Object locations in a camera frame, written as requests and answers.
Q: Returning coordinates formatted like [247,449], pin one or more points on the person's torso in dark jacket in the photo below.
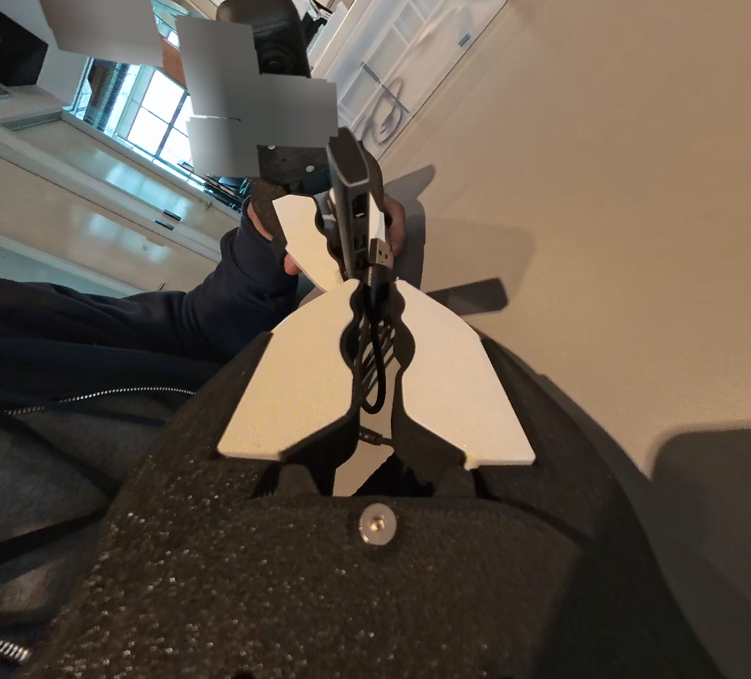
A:
[70,468]

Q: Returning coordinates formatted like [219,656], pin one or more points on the grey usb hub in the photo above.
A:
[356,192]

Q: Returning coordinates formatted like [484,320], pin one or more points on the person's left forearm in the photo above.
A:
[129,309]

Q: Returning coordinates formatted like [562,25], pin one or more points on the clear plastic bin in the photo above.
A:
[411,34]

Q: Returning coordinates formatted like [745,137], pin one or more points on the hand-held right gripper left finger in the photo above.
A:
[293,386]

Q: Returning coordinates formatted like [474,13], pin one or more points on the person's left hand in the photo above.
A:
[268,231]

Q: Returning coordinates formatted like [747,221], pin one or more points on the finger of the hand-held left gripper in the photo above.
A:
[308,239]

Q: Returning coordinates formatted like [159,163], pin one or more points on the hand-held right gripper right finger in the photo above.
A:
[464,386]

